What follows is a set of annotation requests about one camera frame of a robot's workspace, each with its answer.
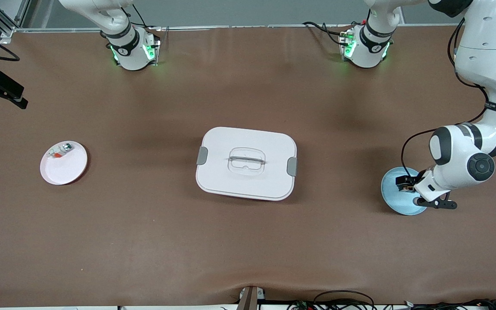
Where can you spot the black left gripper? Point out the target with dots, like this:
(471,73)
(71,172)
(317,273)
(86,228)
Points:
(412,179)

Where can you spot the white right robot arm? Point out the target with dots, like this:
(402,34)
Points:
(131,51)

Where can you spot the light blue round plate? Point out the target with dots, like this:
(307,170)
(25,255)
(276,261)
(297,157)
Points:
(396,202)

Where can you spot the pale pink round plate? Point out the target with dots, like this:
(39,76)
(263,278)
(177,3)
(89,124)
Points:
(65,170)

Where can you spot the white lidded storage box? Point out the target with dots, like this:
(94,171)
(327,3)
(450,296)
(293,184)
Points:
(248,181)

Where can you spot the aluminium frame post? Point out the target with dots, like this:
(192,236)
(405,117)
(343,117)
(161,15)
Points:
(7,32)

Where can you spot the aluminium camera post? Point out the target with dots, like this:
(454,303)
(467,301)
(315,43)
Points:
(250,299)

